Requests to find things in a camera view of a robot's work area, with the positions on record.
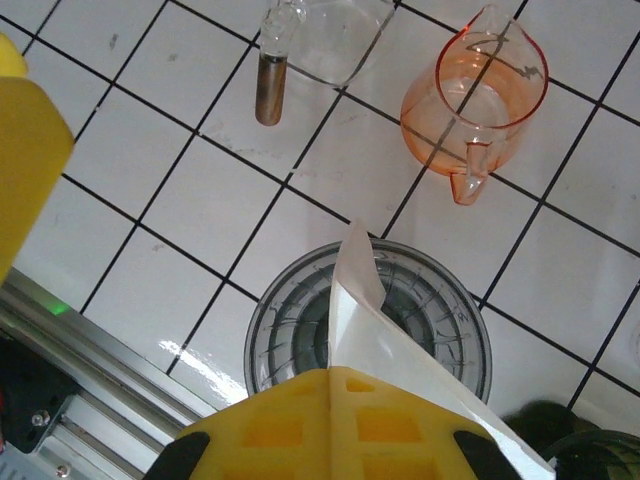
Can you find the grey plastic coffee dripper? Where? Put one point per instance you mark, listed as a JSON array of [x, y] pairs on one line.
[[290, 320]]

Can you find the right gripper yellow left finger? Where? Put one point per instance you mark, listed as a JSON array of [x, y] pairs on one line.
[[270, 430]]

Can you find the olive green coffee dripper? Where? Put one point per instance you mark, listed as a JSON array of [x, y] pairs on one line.
[[590, 450]]

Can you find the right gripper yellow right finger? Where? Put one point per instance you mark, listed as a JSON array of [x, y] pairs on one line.
[[390, 430]]

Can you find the white paper coffee filter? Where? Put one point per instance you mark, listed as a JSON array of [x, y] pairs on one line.
[[357, 280]]

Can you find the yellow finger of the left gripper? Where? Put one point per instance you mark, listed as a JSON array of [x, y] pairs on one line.
[[9, 55], [25, 170]]

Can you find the wide aluminium extrusion rail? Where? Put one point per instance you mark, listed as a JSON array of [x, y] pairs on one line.
[[100, 360]]

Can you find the orange transparent pitcher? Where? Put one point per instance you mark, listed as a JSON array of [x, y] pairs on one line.
[[425, 135]]

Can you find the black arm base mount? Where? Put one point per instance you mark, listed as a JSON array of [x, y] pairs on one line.
[[30, 400]]

